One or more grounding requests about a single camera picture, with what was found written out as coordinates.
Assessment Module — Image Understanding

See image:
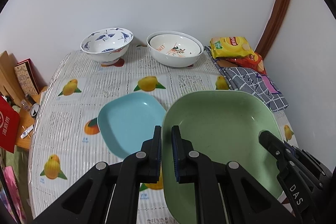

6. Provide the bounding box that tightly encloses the green square plate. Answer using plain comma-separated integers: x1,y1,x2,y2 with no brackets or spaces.
162,90,282,223

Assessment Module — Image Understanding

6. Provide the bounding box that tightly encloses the grey checked cloth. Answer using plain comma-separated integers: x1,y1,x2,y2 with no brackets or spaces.
204,46,289,113

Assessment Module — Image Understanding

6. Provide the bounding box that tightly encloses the pink floral bag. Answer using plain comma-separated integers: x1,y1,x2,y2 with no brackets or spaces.
1,166,27,223

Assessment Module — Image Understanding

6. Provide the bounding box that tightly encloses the blue square plate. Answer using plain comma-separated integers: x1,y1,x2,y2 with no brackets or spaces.
97,92,166,159

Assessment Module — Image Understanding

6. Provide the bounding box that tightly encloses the red chips bag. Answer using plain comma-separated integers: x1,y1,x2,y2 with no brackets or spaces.
226,52,266,75

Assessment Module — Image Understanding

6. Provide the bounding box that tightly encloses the small white tube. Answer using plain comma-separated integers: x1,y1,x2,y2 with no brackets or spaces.
20,124,34,139

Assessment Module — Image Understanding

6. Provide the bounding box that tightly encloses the black white can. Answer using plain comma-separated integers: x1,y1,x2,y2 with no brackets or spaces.
30,103,40,119

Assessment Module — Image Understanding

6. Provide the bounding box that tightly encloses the wooden side table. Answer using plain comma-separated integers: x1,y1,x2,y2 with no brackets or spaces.
15,85,49,151

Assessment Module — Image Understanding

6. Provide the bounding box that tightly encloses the yellow chips bag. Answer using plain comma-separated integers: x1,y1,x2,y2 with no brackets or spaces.
210,36,254,59

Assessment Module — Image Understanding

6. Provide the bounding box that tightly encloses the patterned brown box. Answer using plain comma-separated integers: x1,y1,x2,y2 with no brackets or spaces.
14,59,40,96

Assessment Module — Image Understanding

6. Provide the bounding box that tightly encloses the cardboard box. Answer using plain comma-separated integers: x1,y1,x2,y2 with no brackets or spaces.
0,51,25,106

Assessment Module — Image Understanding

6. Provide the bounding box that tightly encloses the large white bowl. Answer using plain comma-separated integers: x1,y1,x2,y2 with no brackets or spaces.
146,31,204,68

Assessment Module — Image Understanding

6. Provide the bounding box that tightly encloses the white bowl with orange print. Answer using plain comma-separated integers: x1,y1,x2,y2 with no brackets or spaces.
149,34,201,57

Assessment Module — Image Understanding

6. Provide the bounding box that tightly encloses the blue patterned white bowl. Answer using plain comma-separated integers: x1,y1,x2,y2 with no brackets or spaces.
80,27,134,66

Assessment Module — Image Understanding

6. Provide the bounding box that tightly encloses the brown wooden door frame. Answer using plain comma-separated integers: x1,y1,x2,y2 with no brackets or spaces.
256,0,290,58

